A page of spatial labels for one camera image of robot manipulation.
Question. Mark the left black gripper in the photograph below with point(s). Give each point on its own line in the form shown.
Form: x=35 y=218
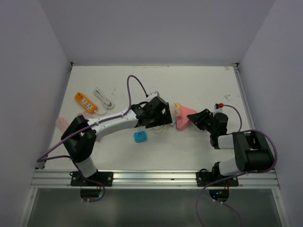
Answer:
x=164 y=118

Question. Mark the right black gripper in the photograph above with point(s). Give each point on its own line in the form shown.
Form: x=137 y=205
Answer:
x=198 y=118

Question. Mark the teal round plug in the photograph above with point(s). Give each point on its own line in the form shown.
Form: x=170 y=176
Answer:
x=173 y=122

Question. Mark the pink power strip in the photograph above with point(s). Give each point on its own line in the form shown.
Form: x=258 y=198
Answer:
x=61 y=124
x=181 y=120

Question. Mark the yellow cube plug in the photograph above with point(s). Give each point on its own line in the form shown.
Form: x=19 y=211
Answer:
x=177 y=108

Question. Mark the blue plug adapter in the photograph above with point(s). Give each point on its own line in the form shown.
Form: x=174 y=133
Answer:
x=140 y=136

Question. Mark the orange USB charger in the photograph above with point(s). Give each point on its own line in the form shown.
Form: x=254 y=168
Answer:
x=86 y=103

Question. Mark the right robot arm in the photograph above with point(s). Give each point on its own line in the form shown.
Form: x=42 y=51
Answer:
x=252 y=153

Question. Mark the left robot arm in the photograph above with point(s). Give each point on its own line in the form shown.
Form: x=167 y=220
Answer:
x=81 y=135

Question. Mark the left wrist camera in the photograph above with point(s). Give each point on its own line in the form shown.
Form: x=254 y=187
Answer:
x=155 y=93

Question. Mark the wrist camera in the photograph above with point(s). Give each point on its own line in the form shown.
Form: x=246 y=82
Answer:
x=155 y=93
x=218 y=108

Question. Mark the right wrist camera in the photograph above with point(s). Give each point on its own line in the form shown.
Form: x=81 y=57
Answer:
x=218 y=108

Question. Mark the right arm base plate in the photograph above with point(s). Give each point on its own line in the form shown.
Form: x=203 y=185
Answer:
x=205 y=177

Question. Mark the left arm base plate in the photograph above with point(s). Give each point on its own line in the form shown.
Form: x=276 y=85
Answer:
x=94 y=179

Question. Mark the aluminium front rail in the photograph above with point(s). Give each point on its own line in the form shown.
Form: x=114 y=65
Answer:
x=148 y=179

